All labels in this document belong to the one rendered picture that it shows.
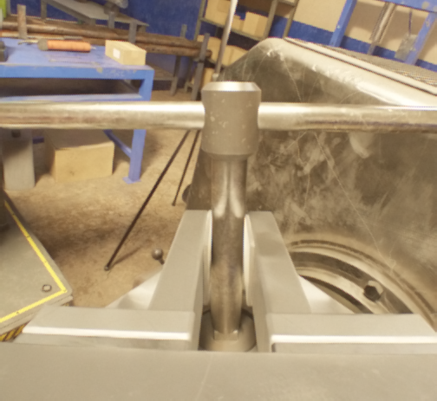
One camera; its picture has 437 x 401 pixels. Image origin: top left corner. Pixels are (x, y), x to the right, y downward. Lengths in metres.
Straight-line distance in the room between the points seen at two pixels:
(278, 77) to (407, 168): 0.14
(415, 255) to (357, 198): 0.06
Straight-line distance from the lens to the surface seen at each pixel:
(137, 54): 2.18
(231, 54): 4.35
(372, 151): 0.28
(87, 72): 1.98
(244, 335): 0.18
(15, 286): 1.37
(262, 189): 0.35
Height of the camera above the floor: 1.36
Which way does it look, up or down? 30 degrees down
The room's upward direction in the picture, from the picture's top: 16 degrees clockwise
